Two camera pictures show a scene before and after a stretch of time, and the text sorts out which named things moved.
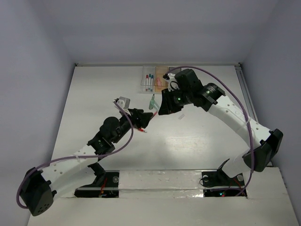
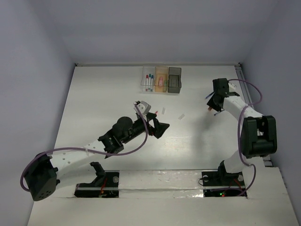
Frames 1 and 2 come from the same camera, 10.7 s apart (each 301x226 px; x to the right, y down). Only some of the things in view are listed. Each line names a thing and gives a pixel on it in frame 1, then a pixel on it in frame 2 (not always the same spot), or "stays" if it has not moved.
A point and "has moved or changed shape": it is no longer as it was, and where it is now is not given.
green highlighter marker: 151,102 has moved or changed shape
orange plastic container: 160,84 stays
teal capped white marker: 149,79 stays
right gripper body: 180,98 → 212,103
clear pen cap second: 182,116 stays
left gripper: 139,118 → 159,127
